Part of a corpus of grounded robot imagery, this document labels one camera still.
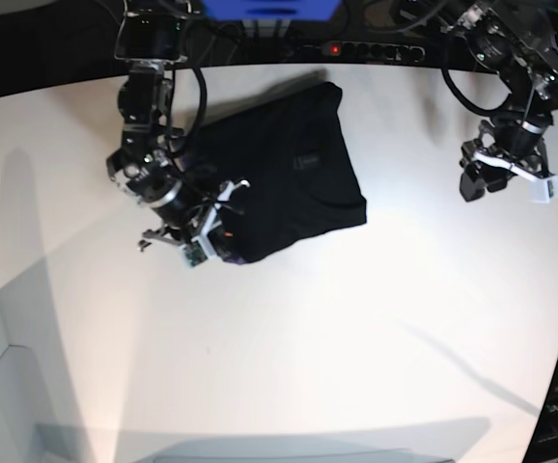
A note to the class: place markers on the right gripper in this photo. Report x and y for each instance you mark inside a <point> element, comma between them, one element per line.
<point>184,217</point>

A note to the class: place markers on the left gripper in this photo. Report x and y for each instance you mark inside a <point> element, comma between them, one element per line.
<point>504,149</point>

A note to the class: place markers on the black T-shirt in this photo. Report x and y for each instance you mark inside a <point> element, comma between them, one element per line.
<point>292,152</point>

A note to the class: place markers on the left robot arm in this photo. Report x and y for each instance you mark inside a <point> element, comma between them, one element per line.
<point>517,43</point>

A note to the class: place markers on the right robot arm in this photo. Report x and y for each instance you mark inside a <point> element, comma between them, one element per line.
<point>155,164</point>

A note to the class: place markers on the black power strip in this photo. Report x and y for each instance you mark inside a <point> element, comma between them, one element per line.
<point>372,52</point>

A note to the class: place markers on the blue box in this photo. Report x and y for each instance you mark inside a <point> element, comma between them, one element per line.
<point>308,10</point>

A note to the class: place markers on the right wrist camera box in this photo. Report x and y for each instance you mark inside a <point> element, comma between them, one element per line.
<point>197,251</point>

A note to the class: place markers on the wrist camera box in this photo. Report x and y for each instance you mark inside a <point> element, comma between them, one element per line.
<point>197,251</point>
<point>544,189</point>

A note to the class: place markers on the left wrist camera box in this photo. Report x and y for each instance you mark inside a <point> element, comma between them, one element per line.
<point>544,189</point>

